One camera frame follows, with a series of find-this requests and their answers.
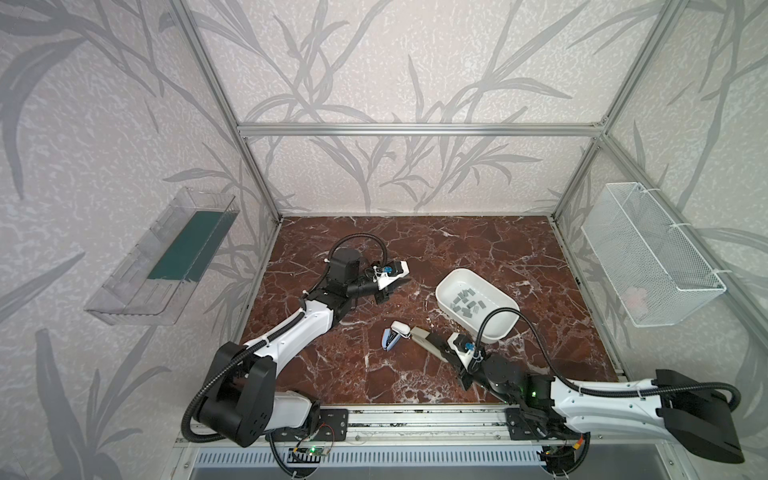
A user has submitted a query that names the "green circuit board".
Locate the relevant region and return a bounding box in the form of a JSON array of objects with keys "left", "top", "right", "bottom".
[{"left": 290, "top": 444, "right": 333, "bottom": 463}]

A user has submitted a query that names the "white plastic tray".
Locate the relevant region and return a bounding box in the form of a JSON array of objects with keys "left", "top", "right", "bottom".
[{"left": 436, "top": 268, "right": 519, "bottom": 337}]

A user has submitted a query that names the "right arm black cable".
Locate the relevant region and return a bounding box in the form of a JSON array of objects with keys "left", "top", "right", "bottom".
[{"left": 470, "top": 307, "right": 743, "bottom": 412}]

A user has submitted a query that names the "blue staple remover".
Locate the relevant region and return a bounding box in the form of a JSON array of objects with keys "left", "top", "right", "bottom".
[{"left": 381, "top": 330, "right": 402, "bottom": 351}]

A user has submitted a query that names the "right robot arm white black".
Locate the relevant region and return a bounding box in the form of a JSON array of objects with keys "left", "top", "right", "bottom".
[{"left": 458, "top": 351, "right": 745, "bottom": 464}]

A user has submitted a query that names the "aluminium cage frame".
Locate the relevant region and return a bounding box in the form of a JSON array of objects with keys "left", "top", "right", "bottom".
[{"left": 167, "top": 0, "right": 768, "bottom": 409}]

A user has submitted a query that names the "grey staple strips pile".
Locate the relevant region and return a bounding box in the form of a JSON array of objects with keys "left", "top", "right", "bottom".
[{"left": 449, "top": 288, "right": 488, "bottom": 319}]

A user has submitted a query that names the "white wire mesh basket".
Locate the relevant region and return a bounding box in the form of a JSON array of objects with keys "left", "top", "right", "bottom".
[{"left": 582, "top": 182, "right": 727, "bottom": 328}]

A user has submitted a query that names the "pink item in basket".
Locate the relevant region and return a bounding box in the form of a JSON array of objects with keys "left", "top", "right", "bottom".
[{"left": 620, "top": 287, "right": 649, "bottom": 318}]

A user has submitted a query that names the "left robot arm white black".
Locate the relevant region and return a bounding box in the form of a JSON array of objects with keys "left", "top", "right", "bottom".
[{"left": 181, "top": 261, "right": 408, "bottom": 447}]

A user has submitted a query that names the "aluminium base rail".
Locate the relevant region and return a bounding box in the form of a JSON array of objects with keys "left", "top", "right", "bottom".
[{"left": 173, "top": 404, "right": 679, "bottom": 448}]

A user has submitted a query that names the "clear plastic wall bin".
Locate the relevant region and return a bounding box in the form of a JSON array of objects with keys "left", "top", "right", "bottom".
[{"left": 85, "top": 187, "right": 240, "bottom": 326}]

